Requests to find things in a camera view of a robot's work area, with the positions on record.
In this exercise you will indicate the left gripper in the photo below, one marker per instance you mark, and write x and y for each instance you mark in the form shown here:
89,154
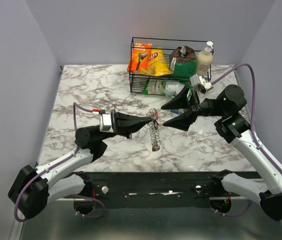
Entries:
124,125

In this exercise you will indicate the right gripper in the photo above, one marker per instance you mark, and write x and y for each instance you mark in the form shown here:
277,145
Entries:
183,122

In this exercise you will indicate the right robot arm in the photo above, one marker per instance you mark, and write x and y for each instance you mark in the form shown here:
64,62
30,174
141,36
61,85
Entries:
236,130

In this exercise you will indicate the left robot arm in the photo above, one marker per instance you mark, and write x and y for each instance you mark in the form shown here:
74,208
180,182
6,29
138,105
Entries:
35,187

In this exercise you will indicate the blue green sponge pack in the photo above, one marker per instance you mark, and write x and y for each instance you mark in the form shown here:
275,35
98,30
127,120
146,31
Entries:
177,111

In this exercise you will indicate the green white snack bag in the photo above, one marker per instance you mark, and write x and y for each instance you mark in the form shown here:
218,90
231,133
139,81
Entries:
165,87

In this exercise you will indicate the yellow chips bag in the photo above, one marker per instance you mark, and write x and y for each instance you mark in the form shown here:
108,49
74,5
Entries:
157,64

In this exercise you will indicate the brown and green bag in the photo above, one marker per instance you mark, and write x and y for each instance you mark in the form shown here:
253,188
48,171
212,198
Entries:
183,63

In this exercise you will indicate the cream lotion pump bottle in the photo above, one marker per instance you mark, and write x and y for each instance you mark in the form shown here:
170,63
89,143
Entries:
204,59

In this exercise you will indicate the orange razor box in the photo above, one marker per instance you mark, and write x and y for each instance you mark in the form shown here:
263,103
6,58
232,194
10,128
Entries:
139,57

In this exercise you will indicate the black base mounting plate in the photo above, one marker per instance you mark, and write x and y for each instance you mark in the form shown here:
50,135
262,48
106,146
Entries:
143,190

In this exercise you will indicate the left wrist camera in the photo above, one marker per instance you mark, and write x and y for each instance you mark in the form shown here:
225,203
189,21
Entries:
105,123

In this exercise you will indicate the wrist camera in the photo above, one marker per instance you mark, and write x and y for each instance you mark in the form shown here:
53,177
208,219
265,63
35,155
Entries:
105,123
199,83

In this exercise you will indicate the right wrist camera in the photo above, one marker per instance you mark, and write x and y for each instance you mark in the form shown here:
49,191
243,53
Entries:
199,83

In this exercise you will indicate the black wire rack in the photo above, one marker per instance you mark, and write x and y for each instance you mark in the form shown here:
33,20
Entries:
138,81

